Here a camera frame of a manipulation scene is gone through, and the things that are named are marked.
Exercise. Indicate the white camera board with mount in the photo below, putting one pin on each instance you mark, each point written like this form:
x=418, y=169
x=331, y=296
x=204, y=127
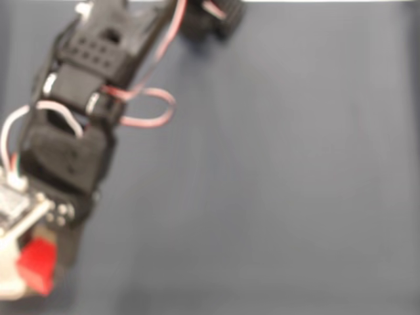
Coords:
x=13, y=200

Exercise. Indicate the red cube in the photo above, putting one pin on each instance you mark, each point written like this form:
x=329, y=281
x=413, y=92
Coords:
x=36, y=259

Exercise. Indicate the beige metal box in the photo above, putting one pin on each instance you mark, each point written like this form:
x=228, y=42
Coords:
x=44, y=233

